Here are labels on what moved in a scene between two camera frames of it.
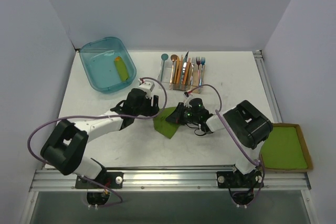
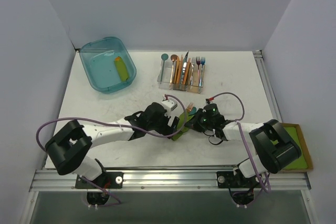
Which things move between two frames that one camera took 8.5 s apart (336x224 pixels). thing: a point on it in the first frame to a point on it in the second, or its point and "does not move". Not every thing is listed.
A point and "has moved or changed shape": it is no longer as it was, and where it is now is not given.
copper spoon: (173, 57) does not move
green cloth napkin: (167, 128) has moved or changed shape
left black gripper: (151, 106) to (172, 125)
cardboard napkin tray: (306, 153) does not move
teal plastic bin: (98, 59) does not move
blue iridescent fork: (202, 62) does not move
